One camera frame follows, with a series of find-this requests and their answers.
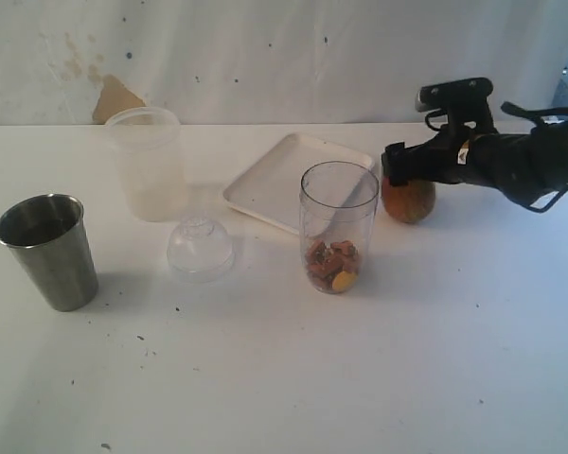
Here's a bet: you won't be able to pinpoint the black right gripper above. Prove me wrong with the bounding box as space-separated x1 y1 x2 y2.
382 127 473 187

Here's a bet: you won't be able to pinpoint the brown wooden cup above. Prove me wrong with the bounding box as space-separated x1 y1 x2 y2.
382 177 436 224

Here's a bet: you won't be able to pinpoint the clear dome lid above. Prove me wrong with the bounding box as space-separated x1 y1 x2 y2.
167 216 235 283

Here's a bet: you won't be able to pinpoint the stainless steel cup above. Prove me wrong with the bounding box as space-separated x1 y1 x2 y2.
0 193 98 312

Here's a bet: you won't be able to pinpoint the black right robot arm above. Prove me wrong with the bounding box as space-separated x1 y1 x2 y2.
382 109 568 213

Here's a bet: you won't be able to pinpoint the clear plastic tumbler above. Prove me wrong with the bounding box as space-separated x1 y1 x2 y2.
299 161 380 280

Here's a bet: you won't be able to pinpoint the white rectangular tray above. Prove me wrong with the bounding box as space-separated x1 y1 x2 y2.
222 133 376 235

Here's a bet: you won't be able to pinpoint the translucent plastic container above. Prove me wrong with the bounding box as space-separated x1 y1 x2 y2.
105 107 186 222

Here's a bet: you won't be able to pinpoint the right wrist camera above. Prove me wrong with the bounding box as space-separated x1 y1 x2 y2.
415 77 497 136

